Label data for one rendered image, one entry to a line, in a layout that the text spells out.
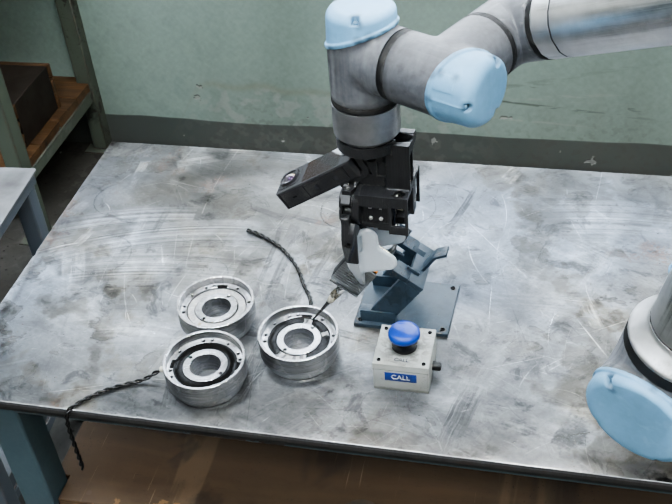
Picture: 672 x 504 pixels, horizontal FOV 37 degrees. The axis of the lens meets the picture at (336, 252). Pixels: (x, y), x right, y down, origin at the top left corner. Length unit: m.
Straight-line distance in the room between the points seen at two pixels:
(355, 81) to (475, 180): 0.60
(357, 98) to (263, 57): 1.93
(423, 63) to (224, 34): 2.02
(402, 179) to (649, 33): 0.31
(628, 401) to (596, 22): 0.36
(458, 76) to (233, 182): 0.74
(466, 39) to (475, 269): 0.50
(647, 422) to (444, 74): 0.39
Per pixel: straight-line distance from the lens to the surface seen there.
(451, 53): 0.99
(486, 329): 1.35
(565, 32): 1.03
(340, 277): 1.25
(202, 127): 3.18
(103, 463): 1.59
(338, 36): 1.03
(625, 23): 0.99
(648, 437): 1.04
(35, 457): 1.49
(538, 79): 2.87
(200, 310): 1.37
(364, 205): 1.14
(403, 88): 1.00
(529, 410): 1.25
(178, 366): 1.30
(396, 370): 1.24
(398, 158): 1.11
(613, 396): 1.02
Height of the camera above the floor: 1.74
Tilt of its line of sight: 39 degrees down
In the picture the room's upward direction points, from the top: 5 degrees counter-clockwise
